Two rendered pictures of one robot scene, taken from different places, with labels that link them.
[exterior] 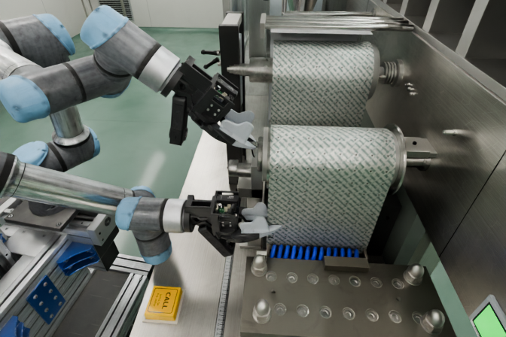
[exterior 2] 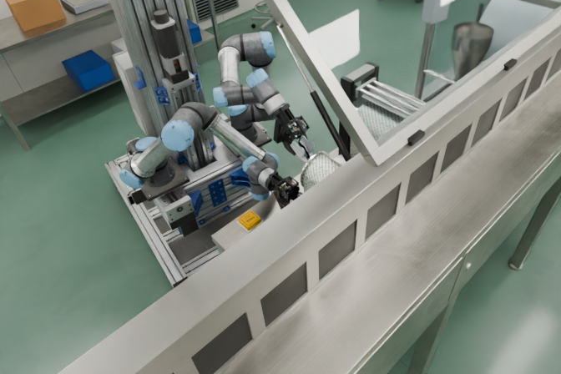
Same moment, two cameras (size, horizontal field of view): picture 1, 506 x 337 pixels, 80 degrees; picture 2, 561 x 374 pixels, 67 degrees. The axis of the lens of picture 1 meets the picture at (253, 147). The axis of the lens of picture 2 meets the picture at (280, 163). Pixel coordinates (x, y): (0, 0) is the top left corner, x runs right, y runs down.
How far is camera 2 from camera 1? 1.03 m
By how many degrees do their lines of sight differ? 37
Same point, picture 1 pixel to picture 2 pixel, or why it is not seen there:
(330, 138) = not seen: hidden behind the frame
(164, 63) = (272, 104)
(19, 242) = (219, 153)
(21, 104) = (217, 101)
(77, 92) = (240, 101)
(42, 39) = (257, 49)
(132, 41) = (261, 90)
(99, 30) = (251, 82)
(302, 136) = (325, 169)
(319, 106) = not seen: hidden behind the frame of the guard
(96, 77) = (250, 97)
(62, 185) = (229, 136)
